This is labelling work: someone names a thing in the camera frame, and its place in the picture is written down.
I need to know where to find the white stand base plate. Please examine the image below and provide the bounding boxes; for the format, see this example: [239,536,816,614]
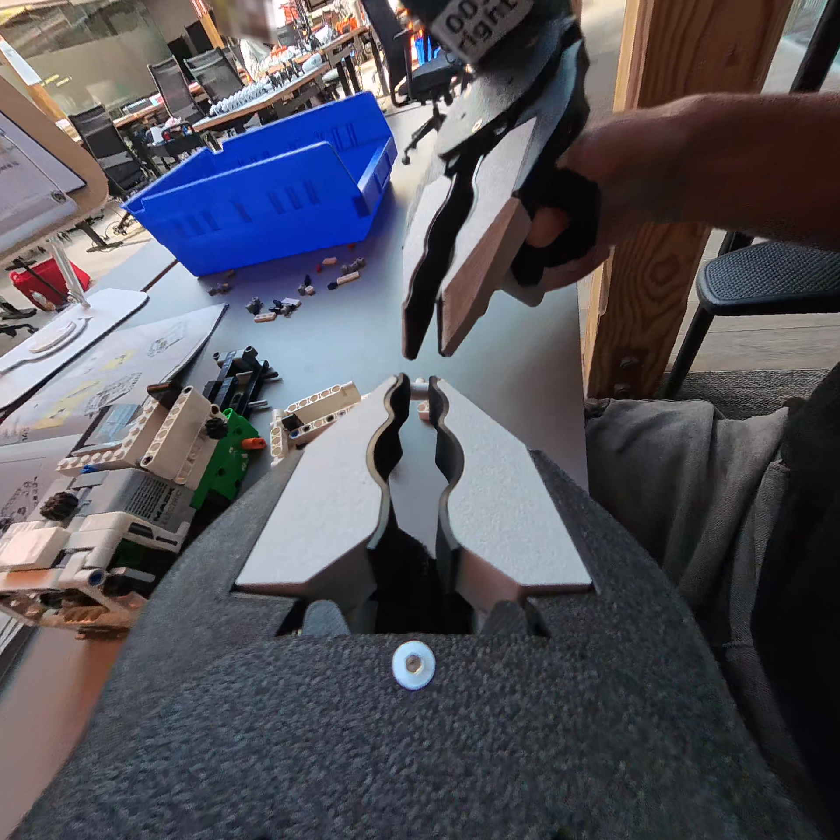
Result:
[0,289,149,411]

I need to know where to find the scatter of small lego pieces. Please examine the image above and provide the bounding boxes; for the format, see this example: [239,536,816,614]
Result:
[209,241,368,324]

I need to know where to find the person's grey trousers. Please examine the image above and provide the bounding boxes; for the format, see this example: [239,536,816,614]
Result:
[584,397,818,788]

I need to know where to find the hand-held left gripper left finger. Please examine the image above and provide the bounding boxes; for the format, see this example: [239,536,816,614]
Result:
[233,374,412,634]

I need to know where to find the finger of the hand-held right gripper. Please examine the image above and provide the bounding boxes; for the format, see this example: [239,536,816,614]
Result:
[437,117,540,358]
[400,156,484,362]

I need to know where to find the black visitor chair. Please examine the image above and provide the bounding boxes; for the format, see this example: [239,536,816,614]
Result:
[663,241,840,400]

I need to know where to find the white lego beam subassembly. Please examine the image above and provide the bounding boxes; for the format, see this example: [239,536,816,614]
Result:
[269,379,363,468]

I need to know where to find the blue plastic bin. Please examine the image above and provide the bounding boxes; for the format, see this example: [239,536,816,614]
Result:
[122,91,399,278]

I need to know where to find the black lego frame assembly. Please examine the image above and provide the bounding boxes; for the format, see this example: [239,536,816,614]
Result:
[203,346,282,413]

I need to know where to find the black mesh office chair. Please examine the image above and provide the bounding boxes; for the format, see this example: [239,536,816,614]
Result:
[185,47,245,105]
[68,105,151,198]
[147,56,201,126]

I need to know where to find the white grey green lego vehicle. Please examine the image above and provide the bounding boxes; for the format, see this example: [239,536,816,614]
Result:
[0,384,263,643]

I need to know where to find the person's right forearm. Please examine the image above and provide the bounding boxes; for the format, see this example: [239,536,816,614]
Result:
[656,92,840,252]

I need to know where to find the black sign stand pole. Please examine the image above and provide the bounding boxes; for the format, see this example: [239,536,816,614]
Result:
[787,0,840,94]

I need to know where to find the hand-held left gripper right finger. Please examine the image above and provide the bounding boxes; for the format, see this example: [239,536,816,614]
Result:
[427,376,595,634]

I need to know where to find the lego instruction booklet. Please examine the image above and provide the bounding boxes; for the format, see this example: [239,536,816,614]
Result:
[0,302,229,454]

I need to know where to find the long desk with lego parts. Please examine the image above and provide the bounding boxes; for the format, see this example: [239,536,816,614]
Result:
[190,62,336,135]

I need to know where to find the wooden framed display board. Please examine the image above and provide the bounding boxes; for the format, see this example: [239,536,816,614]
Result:
[0,75,110,265]

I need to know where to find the wooden support post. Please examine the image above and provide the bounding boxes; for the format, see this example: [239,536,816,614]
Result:
[583,0,795,400]

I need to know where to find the red container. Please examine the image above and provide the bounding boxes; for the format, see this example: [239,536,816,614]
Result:
[9,257,93,311]

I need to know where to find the black utility cart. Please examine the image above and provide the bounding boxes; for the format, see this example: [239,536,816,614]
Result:
[141,121,206,173]

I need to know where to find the person's right hand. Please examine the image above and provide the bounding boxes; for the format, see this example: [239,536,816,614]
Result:
[525,107,668,290]

